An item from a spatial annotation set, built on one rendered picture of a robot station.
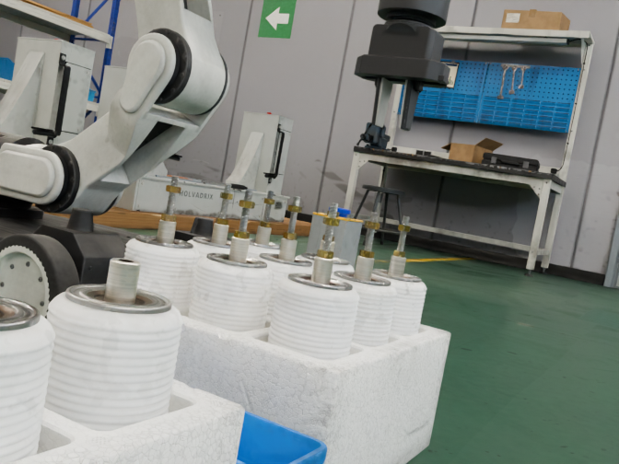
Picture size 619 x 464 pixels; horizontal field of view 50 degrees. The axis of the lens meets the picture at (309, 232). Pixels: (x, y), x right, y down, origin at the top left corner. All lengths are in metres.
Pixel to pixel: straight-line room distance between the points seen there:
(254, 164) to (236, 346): 3.88
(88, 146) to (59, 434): 1.03
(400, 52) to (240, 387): 0.45
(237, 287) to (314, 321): 0.11
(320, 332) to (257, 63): 6.53
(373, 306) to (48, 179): 0.82
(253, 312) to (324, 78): 6.00
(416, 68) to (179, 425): 0.53
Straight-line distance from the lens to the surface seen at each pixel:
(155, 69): 1.29
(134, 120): 1.31
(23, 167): 1.51
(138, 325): 0.47
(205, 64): 1.33
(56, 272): 1.13
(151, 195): 3.60
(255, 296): 0.80
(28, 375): 0.41
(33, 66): 3.28
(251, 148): 4.62
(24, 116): 3.24
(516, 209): 5.92
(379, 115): 0.88
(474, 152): 5.54
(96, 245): 1.21
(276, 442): 0.69
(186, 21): 1.34
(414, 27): 0.87
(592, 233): 5.82
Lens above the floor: 0.36
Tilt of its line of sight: 4 degrees down
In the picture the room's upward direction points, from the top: 10 degrees clockwise
